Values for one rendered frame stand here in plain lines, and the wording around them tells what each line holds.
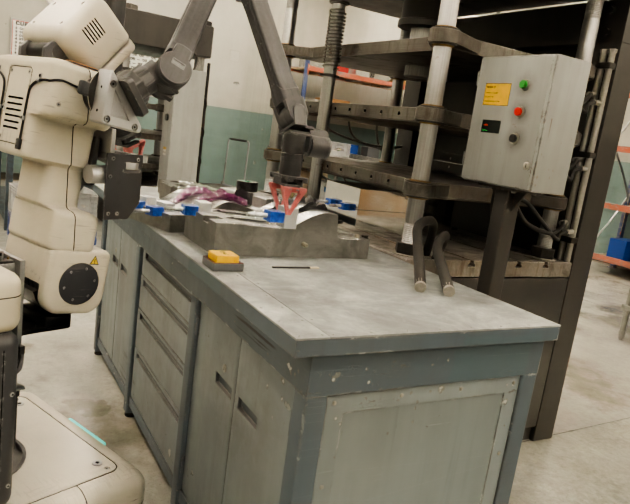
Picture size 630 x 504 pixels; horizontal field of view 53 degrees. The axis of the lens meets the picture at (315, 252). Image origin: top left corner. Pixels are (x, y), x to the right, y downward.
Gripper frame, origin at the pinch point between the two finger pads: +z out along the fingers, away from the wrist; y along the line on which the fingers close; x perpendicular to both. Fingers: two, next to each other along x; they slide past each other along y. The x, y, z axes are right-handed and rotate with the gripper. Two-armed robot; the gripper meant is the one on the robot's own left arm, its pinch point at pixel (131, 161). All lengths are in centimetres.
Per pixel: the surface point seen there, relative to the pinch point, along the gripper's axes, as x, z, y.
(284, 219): 0, 7, -62
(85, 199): -121, 127, 277
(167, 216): 3.0, 14.6, -15.0
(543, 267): -106, 75, -91
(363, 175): -83, 37, -26
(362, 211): -78, 51, -27
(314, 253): -14, 26, -57
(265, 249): -1, 19, -51
